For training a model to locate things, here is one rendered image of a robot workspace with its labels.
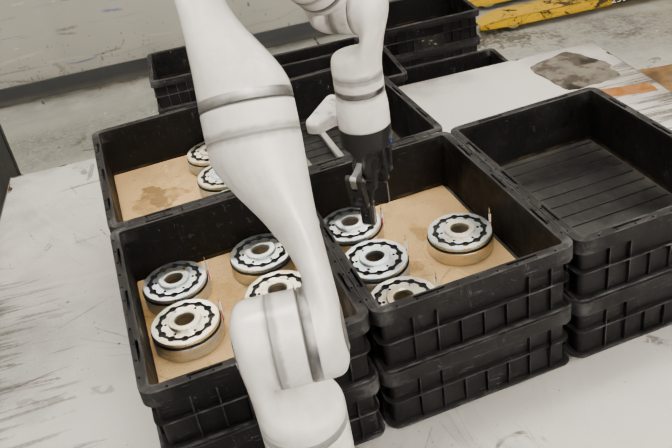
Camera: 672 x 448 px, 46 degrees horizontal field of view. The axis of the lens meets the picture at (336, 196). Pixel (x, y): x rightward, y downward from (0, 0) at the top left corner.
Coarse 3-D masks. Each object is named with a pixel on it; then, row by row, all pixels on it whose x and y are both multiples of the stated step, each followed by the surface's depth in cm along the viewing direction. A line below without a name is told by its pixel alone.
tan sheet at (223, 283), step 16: (224, 256) 132; (224, 272) 128; (224, 288) 125; (240, 288) 124; (144, 304) 124; (224, 304) 121; (224, 320) 118; (224, 336) 115; (224, 352) 112; (160, 368) 111; (176, 368) 111; (192, 368) 110
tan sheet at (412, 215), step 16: (432, 192) 140; (448, 192) 139; (384, 208) 138; (400, 208) 137; (416, 208) 136; (432, 208) 136; (448, 208) 135; (464, 208) 134; (384, 224) 134; (400, 224) 133; (416, 224) 132; (400, 240) 129; (416, 240) 128; (496, 240) 125; (416, 256) 125; (496, 256) 122; (512, 256) 121; (416, 272) 121; (432, 272) 121; (448, 272) 120; (464, 272) 120
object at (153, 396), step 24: (168, 216) 126; (120, 240) 123; (120, 264) 117; (336, 264) 109; (120, 288) 112; (360, 312) 100; (144, 360) 98; (144, 384) 94; (168, 384) 94; (192, 384) 94; (216, 384) 96
